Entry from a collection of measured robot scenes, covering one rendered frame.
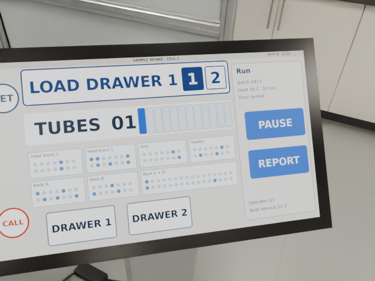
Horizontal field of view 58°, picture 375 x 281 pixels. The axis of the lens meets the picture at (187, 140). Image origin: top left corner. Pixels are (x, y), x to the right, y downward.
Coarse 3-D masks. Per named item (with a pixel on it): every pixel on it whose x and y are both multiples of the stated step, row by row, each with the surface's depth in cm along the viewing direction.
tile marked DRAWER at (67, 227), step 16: (96, 208) 48; (112, 208) 48; (48, 224) 46; (64, 224) 47; (80, 224) 47; (96, 224) 48; (112, 224) 48; (48, 240) 46; (64, 240) 47; (80, 240) 47; (96, 240) 47
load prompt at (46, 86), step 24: (24, 72) 47; (48, 72) 47; (72, 72) 48; (96, 72) 48; (120, 72) 49; (144, 72) 50; (168, 72) 50; (192, 72) 51; (216, 72) 51; (24, 96) 46; (48, 96) 47; (72, 96) 48; (96, 96) 48; (120, 96) 49; (144, 96) 49; (168, 96) 50
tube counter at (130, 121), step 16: (112, 112) 48; (128, 112) 49; (144, 112) 49; (160, 112) 50; (176, 112) 50; (192, 112) 51; (208, 112) 51; (224, 112) 51; (112, 128) 48; (128, 128) 49; (144, 128) 49; (160, 128) 50; (176, 128) 50; (192, 128) 50; (208, 128) 51; (224, 128) 51
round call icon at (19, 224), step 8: (0, 208) 45; (8, 208) 46; (16, 208) 46; (24, 208) 46; (0, 216) 45; (8, 216) 46; (16, 216) 46; (24, 216) 46; (0, 224) 45; (8, 224) 45; (16, 224) 46; (24, 224) 46; (0, 232) 45; (8, 232) 45; (16, 232) 46; (24, 232) 46; (0, 240) 45
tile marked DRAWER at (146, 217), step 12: (132, 204) 48; (144, 204) 49; (156, 204) 49; (168, 204) 49; (180, 204) 50; (132, 216) 48; (144, 216) 49; (156, 216) 49; (168, 216) 49; (180, 216) 50; (192, 216) 50; (132, 228) 48; (144, 228) 49; (156, 228) 49; (168, 228) 49; (180, 228) 50
